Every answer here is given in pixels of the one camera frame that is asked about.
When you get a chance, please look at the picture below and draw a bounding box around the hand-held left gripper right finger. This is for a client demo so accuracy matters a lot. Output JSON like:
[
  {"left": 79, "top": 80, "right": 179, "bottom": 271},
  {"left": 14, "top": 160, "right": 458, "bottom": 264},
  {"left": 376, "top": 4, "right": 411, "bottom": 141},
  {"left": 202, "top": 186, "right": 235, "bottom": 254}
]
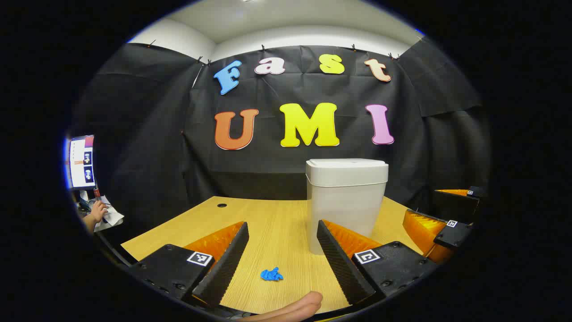
[{"left": 316, "top": 219, "right": 438, "bottom": 306}]

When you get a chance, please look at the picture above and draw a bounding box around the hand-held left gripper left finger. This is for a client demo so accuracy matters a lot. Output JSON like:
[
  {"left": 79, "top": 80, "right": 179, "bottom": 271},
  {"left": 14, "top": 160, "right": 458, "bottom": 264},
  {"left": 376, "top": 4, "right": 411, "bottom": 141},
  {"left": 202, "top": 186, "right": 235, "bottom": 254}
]
[{"left": 129, "top": 221, "right": 250, "bottom": 309}]

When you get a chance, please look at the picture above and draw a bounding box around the white desktop garbage bin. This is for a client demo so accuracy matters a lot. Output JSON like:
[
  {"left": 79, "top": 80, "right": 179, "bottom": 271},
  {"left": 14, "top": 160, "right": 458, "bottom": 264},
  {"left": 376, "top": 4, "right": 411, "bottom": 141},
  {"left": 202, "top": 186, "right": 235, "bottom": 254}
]
[{"left": 306, "top": 158, "right": 389, "bottom": 255}]

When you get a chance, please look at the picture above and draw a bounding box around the wooden desktop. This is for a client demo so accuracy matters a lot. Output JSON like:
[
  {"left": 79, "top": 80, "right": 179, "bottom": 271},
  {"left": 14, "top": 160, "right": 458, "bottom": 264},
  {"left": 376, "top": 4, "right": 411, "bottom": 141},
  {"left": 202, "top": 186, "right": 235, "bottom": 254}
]
[{"left": 121, "top": 196, "right": 425, "bottom": 314}]

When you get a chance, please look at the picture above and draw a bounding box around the computer monitor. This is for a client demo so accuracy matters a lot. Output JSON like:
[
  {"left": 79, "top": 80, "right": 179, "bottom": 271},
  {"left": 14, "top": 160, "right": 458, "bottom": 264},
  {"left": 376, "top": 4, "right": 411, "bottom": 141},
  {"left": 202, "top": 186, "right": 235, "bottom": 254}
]
[{"left": 66, "top": 135, "right": 97, "bottom": 191}]

